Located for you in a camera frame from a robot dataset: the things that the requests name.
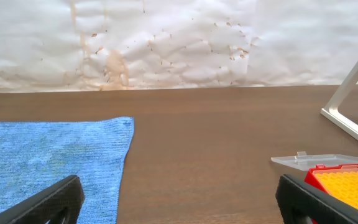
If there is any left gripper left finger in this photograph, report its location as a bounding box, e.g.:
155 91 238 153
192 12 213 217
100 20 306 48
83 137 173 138
0 174 86 224

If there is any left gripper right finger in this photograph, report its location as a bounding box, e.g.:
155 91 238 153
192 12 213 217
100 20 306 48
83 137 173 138
275 174 358 224

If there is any blue cloth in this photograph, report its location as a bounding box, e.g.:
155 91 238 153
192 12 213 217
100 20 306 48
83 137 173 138
0 116 135 224

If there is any red and yellow tip box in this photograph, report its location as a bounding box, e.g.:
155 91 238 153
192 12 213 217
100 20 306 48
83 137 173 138
270 151 358 224

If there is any white and blue stand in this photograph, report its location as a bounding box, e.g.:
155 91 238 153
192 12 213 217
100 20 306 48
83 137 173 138
320 33 358 149

